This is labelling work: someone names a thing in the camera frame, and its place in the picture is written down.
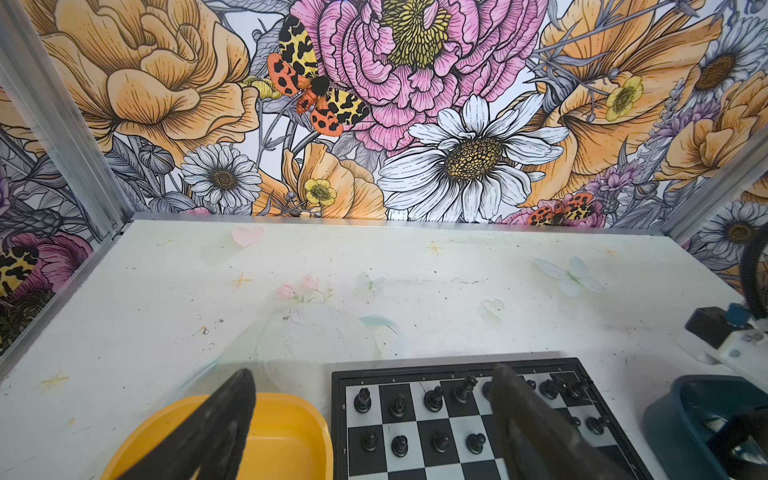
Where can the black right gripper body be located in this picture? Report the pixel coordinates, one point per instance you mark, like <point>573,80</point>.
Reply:
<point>729,337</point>

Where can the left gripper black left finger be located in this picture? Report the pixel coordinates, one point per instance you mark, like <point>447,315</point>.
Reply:
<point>210,443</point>

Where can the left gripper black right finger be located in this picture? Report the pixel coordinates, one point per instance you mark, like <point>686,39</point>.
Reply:
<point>538,443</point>

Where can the yellow plastic tray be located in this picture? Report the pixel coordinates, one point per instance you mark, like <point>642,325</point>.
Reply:
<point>288,439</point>

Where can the teal plastic tray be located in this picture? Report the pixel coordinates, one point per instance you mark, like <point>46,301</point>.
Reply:
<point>710,427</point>

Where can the black white chessboard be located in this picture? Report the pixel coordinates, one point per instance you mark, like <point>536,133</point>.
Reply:
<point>435,422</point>

